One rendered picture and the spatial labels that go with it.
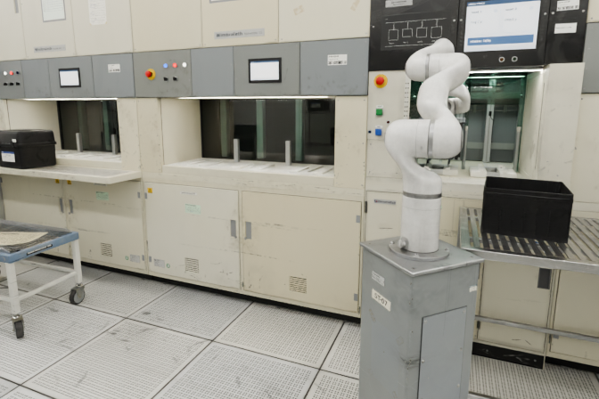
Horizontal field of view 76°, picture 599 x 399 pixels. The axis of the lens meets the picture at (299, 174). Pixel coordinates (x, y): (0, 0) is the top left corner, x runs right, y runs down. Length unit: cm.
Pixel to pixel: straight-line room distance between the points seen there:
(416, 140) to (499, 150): 170
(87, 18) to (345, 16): 175
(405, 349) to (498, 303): 96
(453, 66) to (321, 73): 79
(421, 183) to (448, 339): 50
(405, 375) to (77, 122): 329
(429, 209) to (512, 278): 95
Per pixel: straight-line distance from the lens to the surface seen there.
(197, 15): 247
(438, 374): 142
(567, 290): 217
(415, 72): 154
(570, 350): 230
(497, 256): 142
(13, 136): 323
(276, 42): 219
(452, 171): 217
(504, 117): 287
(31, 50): 349
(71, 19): 317
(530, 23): 200
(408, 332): 126
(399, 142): 122
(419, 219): 125
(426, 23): 200
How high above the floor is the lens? 122
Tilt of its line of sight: 10 degrees down
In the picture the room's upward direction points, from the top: straight up
